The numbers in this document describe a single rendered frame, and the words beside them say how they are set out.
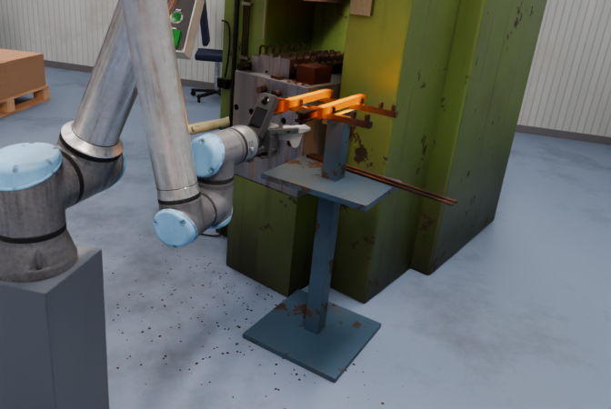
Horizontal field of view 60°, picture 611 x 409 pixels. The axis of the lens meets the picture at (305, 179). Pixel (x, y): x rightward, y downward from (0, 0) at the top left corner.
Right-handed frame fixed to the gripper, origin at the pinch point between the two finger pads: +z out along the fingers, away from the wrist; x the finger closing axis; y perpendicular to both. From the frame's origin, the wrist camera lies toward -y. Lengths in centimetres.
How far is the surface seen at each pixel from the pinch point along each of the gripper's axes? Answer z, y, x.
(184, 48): 48, -6, -81
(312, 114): 13.3, 0.5, 0.6
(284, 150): 49, 27, -29
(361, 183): 36.3, 26.3, 10.2
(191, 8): 56, -21, -84
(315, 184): 23.4, 26.3, -1.0
